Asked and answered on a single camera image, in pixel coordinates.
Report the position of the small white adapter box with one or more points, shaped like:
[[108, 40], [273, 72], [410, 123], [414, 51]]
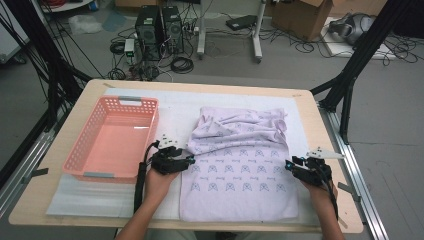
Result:
[[129, 46]]

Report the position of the white rolling stand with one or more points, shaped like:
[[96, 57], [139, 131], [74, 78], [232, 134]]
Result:
[[201, 33]]

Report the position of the lilac printed towel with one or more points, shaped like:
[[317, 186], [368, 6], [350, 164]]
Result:
[[240, 173]]

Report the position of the open cardboard box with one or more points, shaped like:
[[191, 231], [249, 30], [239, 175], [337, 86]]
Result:
[[300, 20]]

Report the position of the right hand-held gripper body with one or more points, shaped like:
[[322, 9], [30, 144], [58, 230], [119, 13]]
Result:
[[311, 173]]

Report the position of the white floor board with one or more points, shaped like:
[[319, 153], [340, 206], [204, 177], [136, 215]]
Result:
[[336, 48]]

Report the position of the grey metal bracket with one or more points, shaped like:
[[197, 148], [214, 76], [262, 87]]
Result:
[[348, 190], [36, 173]]

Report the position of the white foam mat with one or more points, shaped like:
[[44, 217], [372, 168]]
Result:
[[233, 98]]

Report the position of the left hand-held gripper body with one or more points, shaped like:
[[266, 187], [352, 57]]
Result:
[[166, 161]]

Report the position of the white round table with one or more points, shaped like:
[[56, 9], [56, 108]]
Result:
[[63, 6]]

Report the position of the black metal frame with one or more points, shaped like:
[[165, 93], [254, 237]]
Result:
[[36, 40], [363, 50]]

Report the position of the grey plastic device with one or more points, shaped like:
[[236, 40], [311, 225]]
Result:
[[350, 26]]

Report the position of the black computer tower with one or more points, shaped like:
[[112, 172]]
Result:
[[172, 31], [148, 33]]

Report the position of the aluminium rail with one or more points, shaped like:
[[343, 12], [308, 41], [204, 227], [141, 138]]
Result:
[[36, 146], [366, 206]]

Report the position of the person's left hand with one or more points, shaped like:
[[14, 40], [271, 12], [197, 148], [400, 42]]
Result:
[[158, 186]]

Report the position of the pink plastic basket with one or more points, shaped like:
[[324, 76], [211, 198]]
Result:
[[116, 146]]

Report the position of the clear plastic bag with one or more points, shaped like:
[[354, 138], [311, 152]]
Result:
[[85, 24]]

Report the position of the white cabinet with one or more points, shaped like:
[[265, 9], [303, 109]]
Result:
[[10, 40]]

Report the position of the person's right hand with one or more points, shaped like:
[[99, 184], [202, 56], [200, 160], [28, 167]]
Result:
[[321, 196]]

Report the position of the black flat device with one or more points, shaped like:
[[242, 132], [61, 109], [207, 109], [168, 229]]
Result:
[[241, 22]]

